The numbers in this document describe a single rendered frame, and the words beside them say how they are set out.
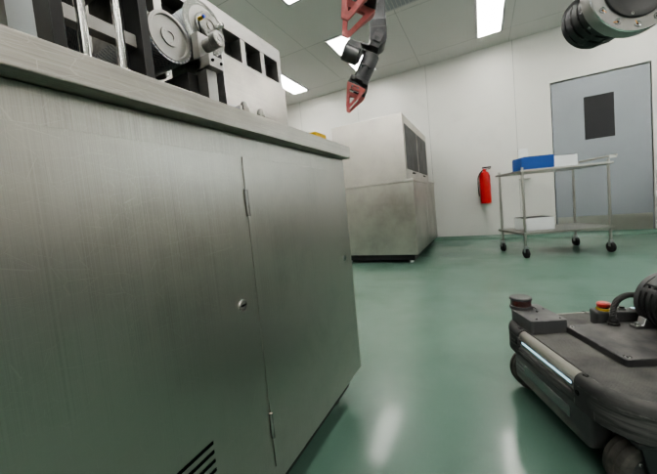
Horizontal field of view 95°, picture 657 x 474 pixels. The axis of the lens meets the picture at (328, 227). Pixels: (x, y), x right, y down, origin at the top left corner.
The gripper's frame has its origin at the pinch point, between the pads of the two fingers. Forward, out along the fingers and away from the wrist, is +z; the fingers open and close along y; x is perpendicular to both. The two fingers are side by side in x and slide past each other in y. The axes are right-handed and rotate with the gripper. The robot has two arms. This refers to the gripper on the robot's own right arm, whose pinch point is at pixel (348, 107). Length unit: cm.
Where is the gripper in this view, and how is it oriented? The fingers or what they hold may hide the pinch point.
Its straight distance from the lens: 117.1
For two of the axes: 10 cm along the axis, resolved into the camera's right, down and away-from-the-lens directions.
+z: -4.1, 9.1, 1.0
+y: -0.8, 0.7, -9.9
